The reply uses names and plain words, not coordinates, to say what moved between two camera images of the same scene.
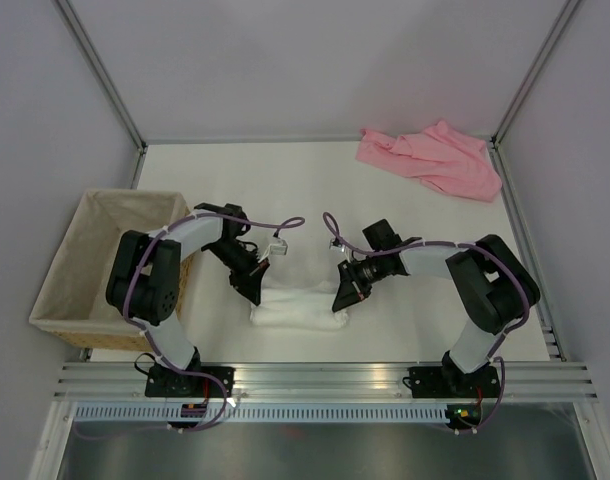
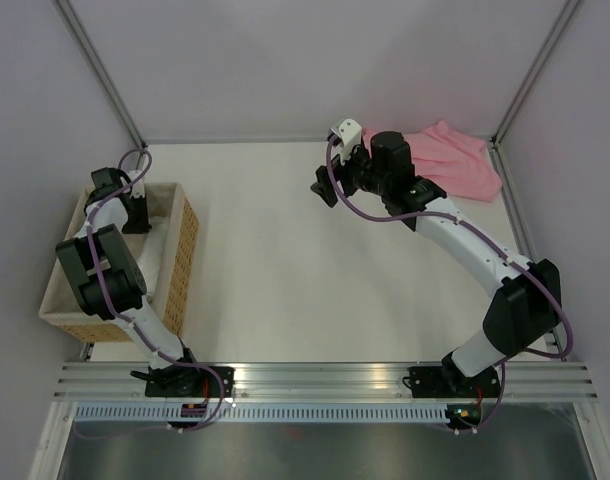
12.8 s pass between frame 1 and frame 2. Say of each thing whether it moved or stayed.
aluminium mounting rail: stayed
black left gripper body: moved
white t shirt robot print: moved
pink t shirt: stayed
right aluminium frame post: stayed
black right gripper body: moved
